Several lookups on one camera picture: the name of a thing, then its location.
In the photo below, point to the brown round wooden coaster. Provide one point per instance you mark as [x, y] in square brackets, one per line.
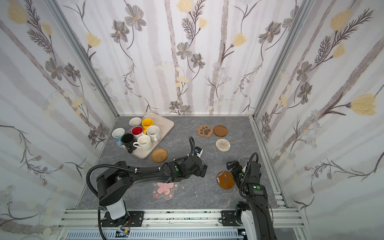
[220, 130]

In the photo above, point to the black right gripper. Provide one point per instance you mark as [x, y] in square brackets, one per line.
[235, 168]

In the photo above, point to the light blue mug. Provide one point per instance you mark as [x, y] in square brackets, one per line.
[117, 134]

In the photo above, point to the cream mug front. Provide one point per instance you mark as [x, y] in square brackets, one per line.
[144, 143]

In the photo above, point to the white mug right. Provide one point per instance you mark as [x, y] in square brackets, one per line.
[154, 133]

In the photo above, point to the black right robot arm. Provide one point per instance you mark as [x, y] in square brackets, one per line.
[261, 228]

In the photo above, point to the woven rattan round coaster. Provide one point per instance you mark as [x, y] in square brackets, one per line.
[159, 155]

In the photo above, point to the black mug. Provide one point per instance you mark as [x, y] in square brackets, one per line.
[128, 141]

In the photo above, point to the glossy amber round coaster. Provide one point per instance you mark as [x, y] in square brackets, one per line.
[225, 180]

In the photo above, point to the pink cherry blossom coaster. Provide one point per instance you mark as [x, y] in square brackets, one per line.
[164, 190]

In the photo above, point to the brown paw print coaster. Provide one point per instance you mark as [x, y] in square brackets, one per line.
[205, 131]

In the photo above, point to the beige rectangular tray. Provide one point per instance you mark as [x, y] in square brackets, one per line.
[165, 126]

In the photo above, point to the yellow mug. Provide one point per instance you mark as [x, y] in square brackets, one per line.
[146, 123]

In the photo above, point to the white woven rope coaster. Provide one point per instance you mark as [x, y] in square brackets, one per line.
[223, 145]

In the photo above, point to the white mug back left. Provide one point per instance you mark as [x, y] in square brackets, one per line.
[134, 122]

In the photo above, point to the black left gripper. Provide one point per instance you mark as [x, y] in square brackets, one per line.
[202, 170]

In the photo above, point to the red interior white mug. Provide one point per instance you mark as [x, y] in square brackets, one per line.
[137, 131]

